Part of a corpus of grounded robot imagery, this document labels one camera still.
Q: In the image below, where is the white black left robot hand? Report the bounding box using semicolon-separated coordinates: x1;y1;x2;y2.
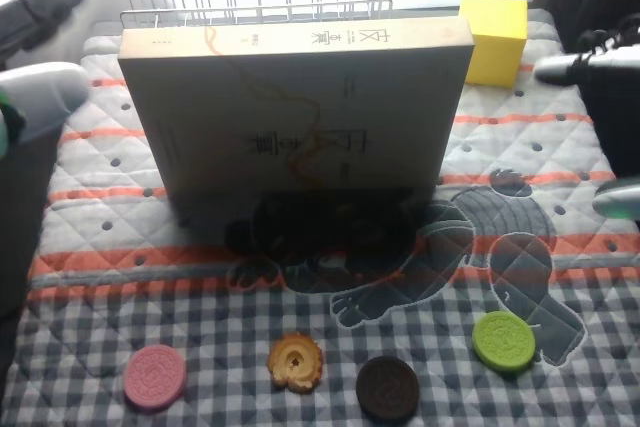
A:
0;0;87;63

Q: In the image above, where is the brown sandwich cookie toy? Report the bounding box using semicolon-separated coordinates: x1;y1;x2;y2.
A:
355;355;421;422

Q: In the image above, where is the grey bear print quilt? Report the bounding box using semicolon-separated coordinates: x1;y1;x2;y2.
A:
0;9;640;427

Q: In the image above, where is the yellow butter cookie toy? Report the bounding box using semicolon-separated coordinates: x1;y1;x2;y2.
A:
265;330;325;393

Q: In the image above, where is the green sandwich cookie toy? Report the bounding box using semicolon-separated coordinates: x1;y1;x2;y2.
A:
471;310;538;375

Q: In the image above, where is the beige thick book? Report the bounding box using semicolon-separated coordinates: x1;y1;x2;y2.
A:
118;15;475;228

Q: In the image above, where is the yellow cube block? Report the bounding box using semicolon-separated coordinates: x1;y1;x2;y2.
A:
458;0;530;89

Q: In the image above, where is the pink sandwich cookie toy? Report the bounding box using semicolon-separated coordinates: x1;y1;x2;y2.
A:
123;344;189;416

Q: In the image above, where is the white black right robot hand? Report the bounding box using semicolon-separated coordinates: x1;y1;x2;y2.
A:
533;39;640;87

